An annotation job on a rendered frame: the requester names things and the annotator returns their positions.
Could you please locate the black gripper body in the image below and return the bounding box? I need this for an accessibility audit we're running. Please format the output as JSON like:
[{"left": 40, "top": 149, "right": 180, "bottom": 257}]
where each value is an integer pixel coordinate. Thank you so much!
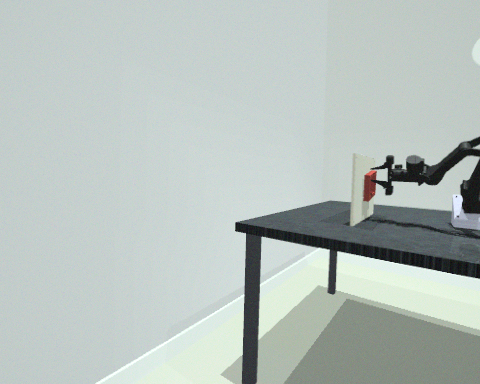
[{"left": 385, "top": 155, "right": 407, "bottom": 196}]

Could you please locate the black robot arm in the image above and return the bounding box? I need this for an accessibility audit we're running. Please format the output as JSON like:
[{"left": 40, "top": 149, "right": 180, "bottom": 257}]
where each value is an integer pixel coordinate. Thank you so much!
[{"left": 406, "top": 136, "right": 480, "bottom": 214}]

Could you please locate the dark red picture frame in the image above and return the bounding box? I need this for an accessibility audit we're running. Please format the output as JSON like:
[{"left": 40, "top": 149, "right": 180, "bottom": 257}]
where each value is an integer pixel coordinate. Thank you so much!
[{"left": 363, "top": 170, "right": 377, "bottom": 202}]

